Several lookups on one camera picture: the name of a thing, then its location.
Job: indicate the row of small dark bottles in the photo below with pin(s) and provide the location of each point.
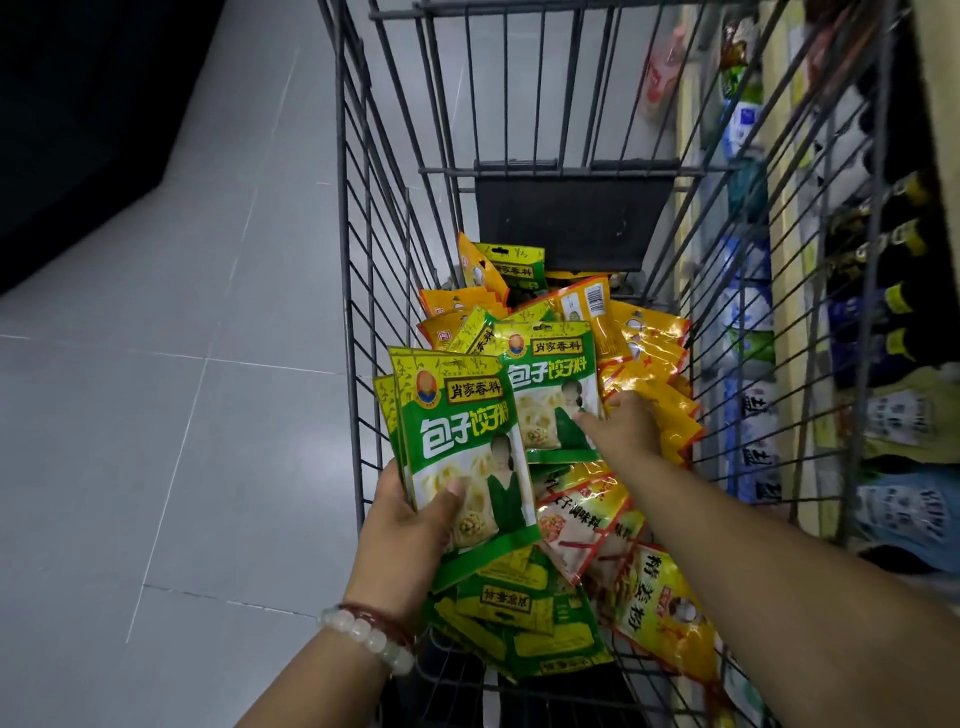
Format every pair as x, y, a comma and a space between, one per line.
915, 285

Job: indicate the pile of seasoning packets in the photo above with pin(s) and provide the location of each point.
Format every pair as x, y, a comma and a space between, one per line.
653, 600

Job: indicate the green dumpling food packet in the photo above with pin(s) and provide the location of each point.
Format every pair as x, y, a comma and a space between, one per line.
548, 375
458, 428

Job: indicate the black plastic cart flap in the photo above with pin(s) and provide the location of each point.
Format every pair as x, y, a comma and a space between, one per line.
578, 218

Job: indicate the blue white pouch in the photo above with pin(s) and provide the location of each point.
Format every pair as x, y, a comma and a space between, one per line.
912, 518

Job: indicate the person's right forearm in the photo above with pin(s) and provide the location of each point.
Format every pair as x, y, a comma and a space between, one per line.
780, 600

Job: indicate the wooden store shelving with goods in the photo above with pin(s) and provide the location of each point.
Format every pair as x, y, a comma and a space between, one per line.
942, 90

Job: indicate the black display base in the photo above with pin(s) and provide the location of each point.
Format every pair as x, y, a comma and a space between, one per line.
90, 120

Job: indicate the person's right hand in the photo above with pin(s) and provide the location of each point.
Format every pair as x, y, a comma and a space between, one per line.
623, 428

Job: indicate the pale green pouch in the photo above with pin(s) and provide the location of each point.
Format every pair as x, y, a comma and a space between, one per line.
912, 417

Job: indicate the person's left hand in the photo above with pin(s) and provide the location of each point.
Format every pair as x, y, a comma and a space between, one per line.
393, 555

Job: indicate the row of blue packets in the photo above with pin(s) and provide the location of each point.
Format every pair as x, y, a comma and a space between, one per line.
750, 420

